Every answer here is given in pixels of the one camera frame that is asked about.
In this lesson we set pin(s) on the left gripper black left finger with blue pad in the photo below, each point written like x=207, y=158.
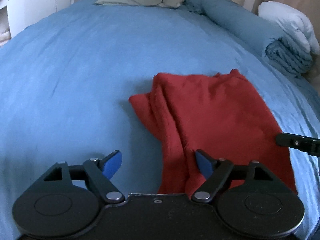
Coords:
x=99, y=173

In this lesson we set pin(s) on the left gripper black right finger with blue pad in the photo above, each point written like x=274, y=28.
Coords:
x=216, y=172

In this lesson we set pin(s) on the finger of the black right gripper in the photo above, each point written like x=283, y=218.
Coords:
x=302, y=143

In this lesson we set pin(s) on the red garment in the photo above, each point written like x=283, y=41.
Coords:
x=223, y=115

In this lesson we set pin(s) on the blue bed sheet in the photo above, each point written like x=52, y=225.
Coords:
x=66, y=83

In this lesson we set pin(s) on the white duvet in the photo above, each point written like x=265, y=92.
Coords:
x=295, y=23

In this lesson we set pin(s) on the rolled teal blanket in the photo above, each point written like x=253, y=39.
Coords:
x=266, y=38

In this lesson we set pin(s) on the white wardrobe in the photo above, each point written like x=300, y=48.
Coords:
x=16, y=15

